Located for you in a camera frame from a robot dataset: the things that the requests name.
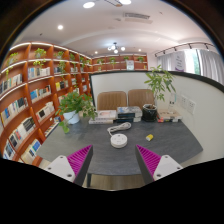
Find white book with pink print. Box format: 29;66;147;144
95;109;118;120

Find ceiling air vent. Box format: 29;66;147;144
122;11;154;24

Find thin white book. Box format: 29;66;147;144
88;118;114;125

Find white wall socket panel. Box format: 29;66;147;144
186;98;197;115
179;94;188;109

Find black ceiling track light rail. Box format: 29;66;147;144
153;42;216;58

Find tall plant in black pot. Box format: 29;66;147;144
141;64;177;123

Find thick blue-grey cover book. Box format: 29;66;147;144
116;106;143;119

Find round white power strip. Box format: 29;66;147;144
110;133;129;149

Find ceiling lamp with round bulbs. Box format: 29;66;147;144
107;42;127;55

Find orange wooden bookshelf unit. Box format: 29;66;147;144
0;41;149;166

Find red and black book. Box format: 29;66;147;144
157;117;181;123

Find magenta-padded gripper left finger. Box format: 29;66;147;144
45;143;94;187

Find white sign card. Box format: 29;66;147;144
173;50;186;73

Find clear acrylic sign stand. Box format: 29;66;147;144
168;93;178;113

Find leafy plant in white pot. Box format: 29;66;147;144
54;91;98;134

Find white power strip cable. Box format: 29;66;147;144
106;121;133;137

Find recessed ceiling spotlights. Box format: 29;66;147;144
56;0;133;56

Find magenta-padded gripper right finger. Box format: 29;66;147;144
134;143;184;185

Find tan upholstered chair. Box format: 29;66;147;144
96;90;128;112
127;88;156;109

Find dark blue book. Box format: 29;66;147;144
114;116;142;124

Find white sheer curtain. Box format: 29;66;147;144
156;49;224;84

